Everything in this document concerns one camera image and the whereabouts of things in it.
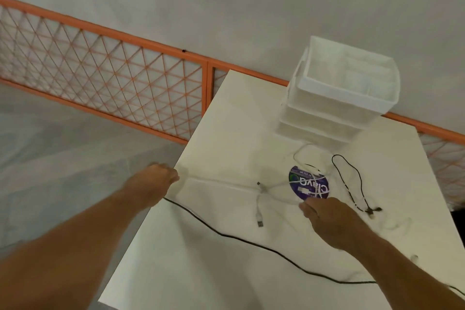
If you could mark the person's left hand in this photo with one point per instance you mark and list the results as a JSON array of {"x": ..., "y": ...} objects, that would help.
[{"x": 150, "y": 184}]

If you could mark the person's right hand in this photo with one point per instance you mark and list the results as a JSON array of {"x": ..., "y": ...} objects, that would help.
[{"x": 336, "y": 222}]

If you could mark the person's left fingers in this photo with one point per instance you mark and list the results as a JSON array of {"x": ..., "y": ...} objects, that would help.
[{"x": 171, "y": 174}]

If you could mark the person's right fingers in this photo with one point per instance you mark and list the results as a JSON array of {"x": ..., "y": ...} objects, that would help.
[{"x": 308, "y": 207}]

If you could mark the person's right forearm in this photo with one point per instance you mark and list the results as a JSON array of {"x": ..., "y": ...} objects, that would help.
[{"x": 399, "y": 277}]

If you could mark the person's left forearm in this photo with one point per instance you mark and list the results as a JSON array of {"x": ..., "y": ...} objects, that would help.
[{"x": 72, "y": 255}]

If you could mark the purple round tin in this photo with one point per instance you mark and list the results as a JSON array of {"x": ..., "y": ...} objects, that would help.
[{"x": 301, "y": 178}]

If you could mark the orange mesh fence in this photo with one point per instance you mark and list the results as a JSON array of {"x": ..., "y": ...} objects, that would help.
[{"x": 109, "y": 34}]

